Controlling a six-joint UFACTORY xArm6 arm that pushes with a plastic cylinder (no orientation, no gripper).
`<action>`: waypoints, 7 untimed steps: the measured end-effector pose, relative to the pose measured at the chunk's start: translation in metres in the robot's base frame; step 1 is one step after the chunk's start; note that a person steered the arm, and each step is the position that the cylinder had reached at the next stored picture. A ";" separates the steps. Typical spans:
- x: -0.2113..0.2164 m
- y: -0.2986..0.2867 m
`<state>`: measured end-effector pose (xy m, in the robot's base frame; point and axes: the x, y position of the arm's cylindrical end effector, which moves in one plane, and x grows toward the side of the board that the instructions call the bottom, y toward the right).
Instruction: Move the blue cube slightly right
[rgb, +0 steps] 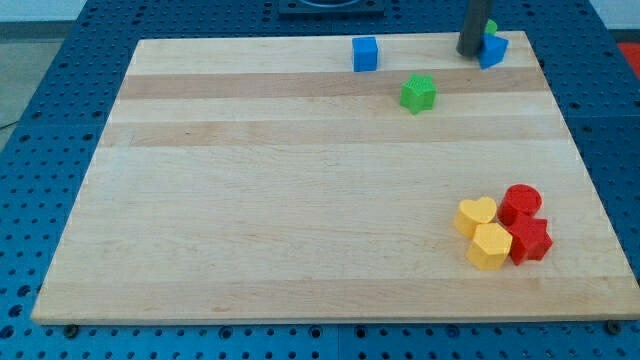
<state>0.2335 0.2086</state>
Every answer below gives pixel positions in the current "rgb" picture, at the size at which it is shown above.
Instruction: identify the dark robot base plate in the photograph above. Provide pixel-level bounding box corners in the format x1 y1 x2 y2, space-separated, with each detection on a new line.
278 0 386 17

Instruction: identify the blue pentagon block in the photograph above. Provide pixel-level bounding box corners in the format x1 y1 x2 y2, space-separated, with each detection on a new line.
478 33 509 69

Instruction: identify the grey cylindrical robot rod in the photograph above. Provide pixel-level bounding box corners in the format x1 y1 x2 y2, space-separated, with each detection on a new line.
456 0 494 58

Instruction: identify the green star block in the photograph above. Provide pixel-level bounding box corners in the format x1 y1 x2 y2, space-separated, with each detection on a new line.
400 73 438 115

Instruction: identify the red cylinder block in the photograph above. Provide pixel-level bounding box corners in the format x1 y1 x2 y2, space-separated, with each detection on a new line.
497 184 542 226

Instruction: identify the red star block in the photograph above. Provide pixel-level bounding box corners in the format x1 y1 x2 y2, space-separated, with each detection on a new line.
507 214 553 266

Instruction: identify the blue cube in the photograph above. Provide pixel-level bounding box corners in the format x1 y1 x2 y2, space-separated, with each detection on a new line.
352 36 378 72

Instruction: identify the yellow heart block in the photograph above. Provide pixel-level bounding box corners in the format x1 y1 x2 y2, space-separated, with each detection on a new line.
453 196 497 238

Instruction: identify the green block behind rod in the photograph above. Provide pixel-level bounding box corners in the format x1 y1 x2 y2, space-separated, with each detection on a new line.
485 19 498 35

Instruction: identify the yellow hexagon block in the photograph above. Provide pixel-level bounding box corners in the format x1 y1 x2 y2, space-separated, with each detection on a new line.
466 223 513 270

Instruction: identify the wooden board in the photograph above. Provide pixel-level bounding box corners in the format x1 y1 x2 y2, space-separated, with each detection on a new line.
32 31 639 325

